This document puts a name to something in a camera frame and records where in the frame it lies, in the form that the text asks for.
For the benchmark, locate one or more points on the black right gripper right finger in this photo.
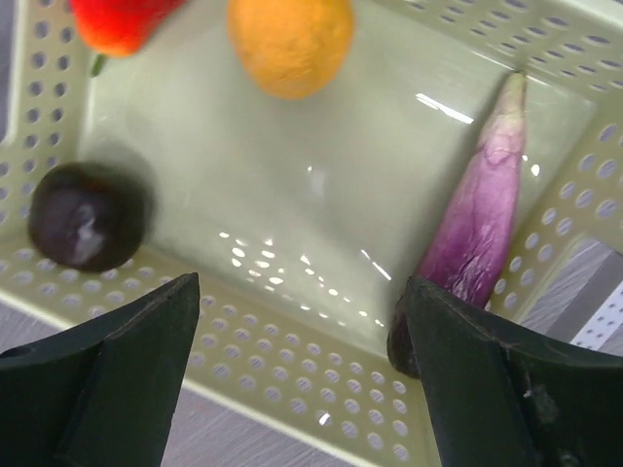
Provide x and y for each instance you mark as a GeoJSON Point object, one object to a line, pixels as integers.
{"type": "Point", "coordinates": [500, 394]}

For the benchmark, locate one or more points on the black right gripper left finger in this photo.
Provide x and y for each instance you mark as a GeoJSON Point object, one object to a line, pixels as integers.
{"type": "Point", "coordinates": [102, 393]}

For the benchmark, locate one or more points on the dark brown food item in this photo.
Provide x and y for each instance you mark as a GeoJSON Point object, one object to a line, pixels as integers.
{"type": "Point", "coordinates": [471, 244]}

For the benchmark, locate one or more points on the pale green plastic basket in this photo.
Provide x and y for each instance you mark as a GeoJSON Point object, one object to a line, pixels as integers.
{"type": "Point", "coordinates": [305, 218]}

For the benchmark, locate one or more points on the dark purple fruit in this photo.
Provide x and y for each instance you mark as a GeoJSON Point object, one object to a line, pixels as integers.
{"type": "Point", "coordinates": [90, 216]}

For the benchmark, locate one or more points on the red tomato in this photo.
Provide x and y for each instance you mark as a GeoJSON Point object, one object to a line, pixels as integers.
{"type": "Point", "coordinates": [121, 28]}

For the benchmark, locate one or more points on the yellow fruit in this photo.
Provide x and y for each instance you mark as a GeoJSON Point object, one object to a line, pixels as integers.
{"type": "Point", "coordinates": [291, 49]}

